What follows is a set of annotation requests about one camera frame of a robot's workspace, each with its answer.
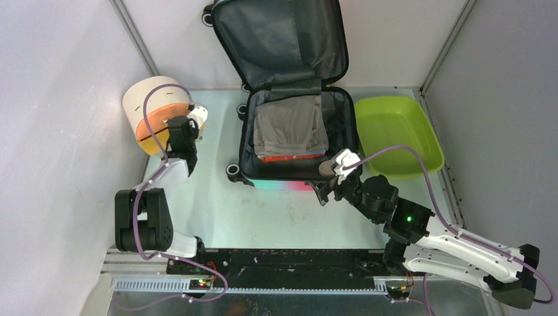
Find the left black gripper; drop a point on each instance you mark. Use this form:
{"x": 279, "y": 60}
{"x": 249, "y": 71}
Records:
{"x": 193, "y": 127}

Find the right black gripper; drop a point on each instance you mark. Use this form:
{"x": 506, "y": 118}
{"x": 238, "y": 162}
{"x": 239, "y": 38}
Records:
{"x": 322, "y": 189}

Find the brown round disc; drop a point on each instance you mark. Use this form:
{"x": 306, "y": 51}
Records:
{"x": 326, "y": 168}

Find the cream orange cylindrical container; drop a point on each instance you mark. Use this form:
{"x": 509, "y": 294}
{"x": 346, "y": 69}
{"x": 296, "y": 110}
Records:
{"x": 150, "y": 104}

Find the lime green plastic tray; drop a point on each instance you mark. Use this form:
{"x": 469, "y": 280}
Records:
{"x": 385, "y": 121}

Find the pink teal cartoon suitcase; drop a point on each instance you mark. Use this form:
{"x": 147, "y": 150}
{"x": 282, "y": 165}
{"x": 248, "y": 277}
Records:
{"x": 285, "y": 50}

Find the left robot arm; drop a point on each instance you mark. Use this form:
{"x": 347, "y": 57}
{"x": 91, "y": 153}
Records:
{"x": 145, "y": 216}

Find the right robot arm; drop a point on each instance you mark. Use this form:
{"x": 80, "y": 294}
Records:
{"x": 420, "y": 242}

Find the orange red flat item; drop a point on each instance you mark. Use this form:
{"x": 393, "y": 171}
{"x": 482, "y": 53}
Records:
{"x": 278, "y": 158}

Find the grey folded garment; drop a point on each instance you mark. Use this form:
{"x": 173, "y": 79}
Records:
{"x": 290, "y": 127}

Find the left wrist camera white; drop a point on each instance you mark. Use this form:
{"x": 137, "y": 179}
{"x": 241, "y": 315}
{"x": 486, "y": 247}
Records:
{"x": 198, "y": 114}

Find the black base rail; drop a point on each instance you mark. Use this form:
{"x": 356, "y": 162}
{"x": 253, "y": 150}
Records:
{"x": 299, "y": 269}

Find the grey cable duct strip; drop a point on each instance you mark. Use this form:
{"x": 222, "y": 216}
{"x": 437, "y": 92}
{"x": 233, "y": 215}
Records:
{"x": 180, "y": 286}

